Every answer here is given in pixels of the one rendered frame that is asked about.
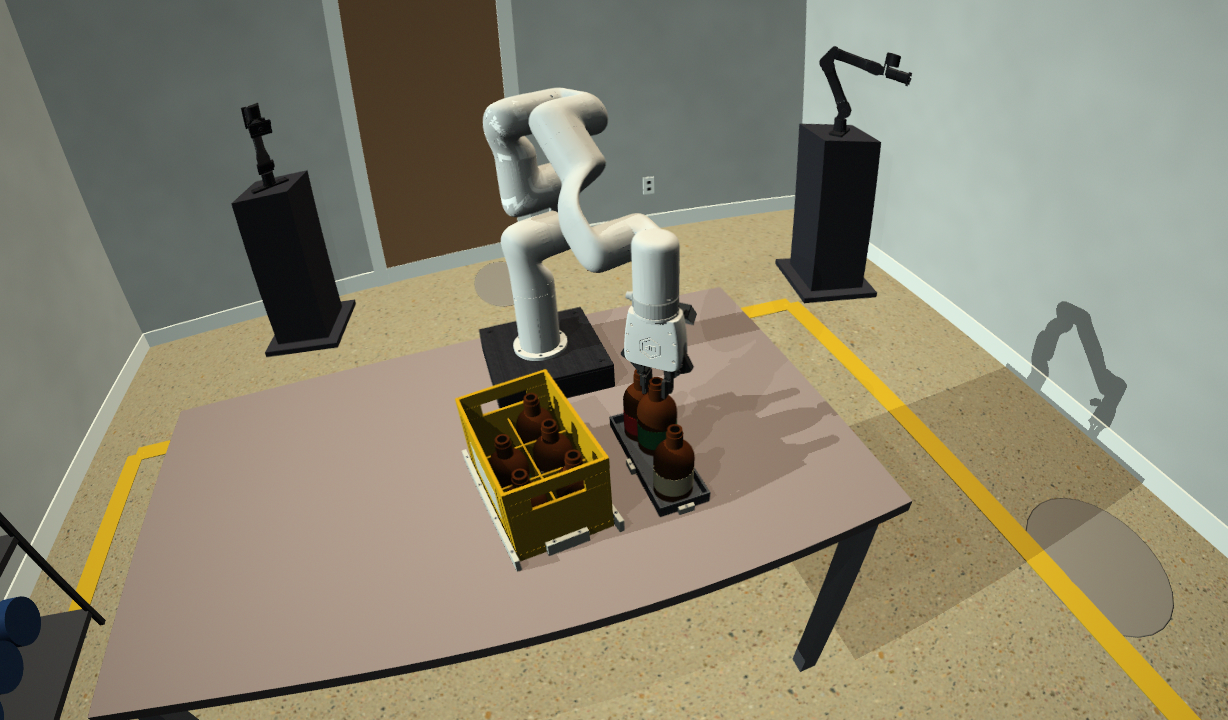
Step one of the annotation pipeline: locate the brown bottle with red label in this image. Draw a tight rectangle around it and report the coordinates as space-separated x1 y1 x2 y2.
623 369 643 442

